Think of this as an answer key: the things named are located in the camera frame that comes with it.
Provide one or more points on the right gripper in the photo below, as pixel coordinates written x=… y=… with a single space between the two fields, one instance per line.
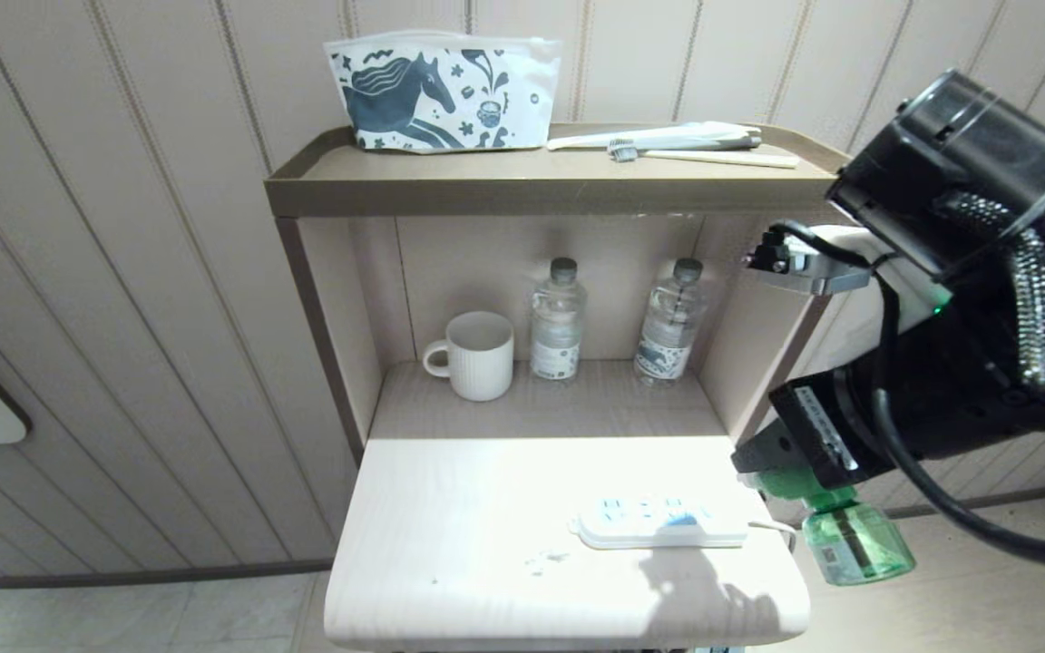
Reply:
x=858 y=426

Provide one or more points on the white toothpaste tube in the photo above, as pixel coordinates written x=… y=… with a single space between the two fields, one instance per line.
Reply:
x=668 y=137

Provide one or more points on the white ribbed mug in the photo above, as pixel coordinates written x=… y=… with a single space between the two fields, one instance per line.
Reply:
x=479 y=358

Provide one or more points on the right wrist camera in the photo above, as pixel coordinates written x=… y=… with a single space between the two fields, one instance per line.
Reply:
x=826 y=272

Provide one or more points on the beige toothbrush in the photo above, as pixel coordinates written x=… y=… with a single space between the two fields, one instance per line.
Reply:
x=722 y=159

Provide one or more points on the beige shelf unit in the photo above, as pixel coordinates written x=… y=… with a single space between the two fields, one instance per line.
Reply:
x=522 y=181

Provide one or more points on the green mosquito repellent device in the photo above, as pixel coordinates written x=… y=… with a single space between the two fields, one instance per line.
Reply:
x=858 y=544

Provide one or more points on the white power strip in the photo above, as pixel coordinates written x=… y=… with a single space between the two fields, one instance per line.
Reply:
x=640 y=531

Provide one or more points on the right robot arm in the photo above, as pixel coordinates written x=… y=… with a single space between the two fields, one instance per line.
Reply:
x=967 y=172

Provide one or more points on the white horse print pouch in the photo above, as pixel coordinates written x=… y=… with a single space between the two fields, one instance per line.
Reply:
x=441 y=91

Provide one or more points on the clear water bottle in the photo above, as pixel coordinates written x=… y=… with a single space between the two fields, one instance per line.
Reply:
x=668 y=331
x=557 y=326

